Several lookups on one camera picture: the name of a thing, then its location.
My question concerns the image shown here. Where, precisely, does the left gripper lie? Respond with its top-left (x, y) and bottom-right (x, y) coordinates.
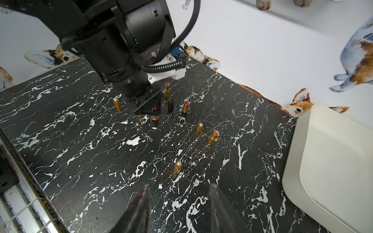
top-left (104, 58), bottom-right (163, 115)

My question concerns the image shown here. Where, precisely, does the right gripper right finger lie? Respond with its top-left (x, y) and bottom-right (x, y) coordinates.
top-left (209, 184), bottom-right (250, 233)

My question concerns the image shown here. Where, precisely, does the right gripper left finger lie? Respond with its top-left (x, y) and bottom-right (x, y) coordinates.
top-left (109, 185), bottom-right (150, 233)

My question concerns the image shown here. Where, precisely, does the gold lipstick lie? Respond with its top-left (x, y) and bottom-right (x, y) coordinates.
top-left (164, 83), bottom-right (171, 100)
top-left (173, 161), bottom-right (183, 175)

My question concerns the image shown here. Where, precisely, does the rose gold lipstick tube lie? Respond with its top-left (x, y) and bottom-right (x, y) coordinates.
top-left (150, 106), bottom-right (159, 128)

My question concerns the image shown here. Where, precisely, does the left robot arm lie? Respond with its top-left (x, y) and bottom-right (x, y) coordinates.
top-left (1, 1), bottom-right (201, 117)

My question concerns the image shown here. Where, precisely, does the gold cap far left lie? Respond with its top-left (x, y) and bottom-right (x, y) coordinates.
top-left (113, 98), bottom-right (122, 113)

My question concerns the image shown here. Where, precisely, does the open copper lipstick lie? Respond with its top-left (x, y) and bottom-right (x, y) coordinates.
top-left (181, 101), bottom-right (190, 117)

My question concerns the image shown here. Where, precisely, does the cream rectangular tray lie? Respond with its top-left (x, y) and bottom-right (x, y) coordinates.
top-left (282, 104), bottom-right (373, 233)

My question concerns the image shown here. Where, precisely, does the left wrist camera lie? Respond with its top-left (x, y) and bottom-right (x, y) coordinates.
top-left (145, 46), bottom-right (189, 84)

